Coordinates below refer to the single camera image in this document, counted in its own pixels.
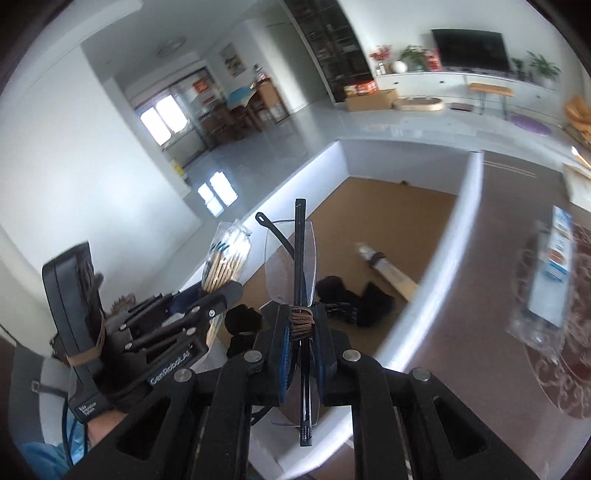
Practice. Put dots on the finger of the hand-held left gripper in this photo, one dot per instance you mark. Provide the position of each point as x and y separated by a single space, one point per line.
217 304
189 297

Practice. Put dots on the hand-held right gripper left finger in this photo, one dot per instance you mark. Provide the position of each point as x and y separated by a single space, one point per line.
282 364

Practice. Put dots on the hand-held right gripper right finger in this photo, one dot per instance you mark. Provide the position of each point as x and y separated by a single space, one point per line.
323 369

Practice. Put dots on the clear packet of wooden sticks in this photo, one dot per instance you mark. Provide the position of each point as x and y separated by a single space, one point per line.
226 263

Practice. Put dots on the long black box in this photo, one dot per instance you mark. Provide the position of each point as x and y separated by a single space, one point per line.
392 277

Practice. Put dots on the large white storage box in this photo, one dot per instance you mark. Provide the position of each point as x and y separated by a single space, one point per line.
452 258

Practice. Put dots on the bagged black phone case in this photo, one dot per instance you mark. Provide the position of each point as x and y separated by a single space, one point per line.
540 309

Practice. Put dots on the blue and white box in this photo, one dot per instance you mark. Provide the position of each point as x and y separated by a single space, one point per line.
556 244

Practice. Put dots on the person's left forearm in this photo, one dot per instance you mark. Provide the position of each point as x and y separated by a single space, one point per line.
104 434

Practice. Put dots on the person's left hand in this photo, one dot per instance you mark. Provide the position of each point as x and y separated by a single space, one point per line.
131 390

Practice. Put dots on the grey cloth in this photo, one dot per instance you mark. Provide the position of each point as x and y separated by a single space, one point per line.
32 392

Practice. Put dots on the blue clothing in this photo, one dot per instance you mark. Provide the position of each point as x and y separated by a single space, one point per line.
51 461

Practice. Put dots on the wooden dining table with chairs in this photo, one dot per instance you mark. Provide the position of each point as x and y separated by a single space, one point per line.
244 110

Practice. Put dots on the round ceiling lamp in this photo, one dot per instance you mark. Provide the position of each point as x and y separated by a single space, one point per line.
171 47

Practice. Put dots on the cardboard box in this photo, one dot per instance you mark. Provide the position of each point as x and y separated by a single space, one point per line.
371 101

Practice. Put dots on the orange printed carton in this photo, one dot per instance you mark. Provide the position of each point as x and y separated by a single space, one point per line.
360 87

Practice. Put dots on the oval wooden tray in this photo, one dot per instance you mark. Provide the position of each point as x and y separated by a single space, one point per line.
420 104

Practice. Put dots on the dark glass display cabinet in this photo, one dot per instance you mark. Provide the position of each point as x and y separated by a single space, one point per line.
332 41

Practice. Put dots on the red flower branches in vase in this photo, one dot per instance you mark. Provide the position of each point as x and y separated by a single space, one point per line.
381 57

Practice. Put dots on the white television cabinet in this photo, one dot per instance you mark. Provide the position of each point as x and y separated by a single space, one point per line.
452 83

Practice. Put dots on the bushy green potted plant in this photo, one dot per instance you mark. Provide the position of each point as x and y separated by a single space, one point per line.
413 57

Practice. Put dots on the white flat box with lid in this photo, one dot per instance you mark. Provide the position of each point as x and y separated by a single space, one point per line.
579 180

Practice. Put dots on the purple round cushion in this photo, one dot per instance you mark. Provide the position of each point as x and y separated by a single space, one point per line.
531 125

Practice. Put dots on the wooden bench hairpin legs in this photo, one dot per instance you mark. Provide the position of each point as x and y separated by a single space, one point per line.
489 90

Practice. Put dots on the red gift bag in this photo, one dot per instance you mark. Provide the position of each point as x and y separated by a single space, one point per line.
431 60

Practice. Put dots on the black television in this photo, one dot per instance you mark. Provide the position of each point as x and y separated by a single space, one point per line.
471 48

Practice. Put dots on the small potted plant dark pot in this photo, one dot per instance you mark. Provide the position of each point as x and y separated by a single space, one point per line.
518 68

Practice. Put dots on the orange lounge chair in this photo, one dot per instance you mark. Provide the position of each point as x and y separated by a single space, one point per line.
579 115

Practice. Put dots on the large potted plant white pot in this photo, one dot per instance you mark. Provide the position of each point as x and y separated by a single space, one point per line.
545 69

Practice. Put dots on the framed wall picture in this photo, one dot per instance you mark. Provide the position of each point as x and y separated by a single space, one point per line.
232 60

